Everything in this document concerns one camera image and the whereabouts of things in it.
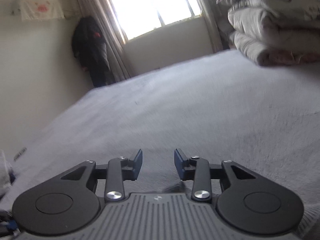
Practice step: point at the white wall cloth red print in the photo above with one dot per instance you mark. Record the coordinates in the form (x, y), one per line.
(41, 7)

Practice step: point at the light grey folded cloth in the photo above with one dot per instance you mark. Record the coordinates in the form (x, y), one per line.
(5, 175)

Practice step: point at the beige curtain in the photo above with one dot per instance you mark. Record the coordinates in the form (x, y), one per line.
(107, 37)
(210, 17)

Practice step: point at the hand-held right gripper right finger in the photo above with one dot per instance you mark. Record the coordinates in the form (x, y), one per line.
(178, 165)

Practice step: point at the dark hanging jacket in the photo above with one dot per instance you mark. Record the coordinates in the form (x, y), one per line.
(91, 52)

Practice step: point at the grey knit sweater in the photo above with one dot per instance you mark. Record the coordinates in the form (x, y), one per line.
(175, 189)

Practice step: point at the grey fleece bed blanket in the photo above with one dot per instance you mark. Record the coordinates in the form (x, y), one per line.
(200, 105)

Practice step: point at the folded white quilt stack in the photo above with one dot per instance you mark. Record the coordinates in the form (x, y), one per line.
(275, 30)

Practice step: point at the window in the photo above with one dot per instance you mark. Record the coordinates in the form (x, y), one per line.
(152, 5)

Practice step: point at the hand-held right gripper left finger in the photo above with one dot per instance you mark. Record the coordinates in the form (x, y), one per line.
(137, 165)

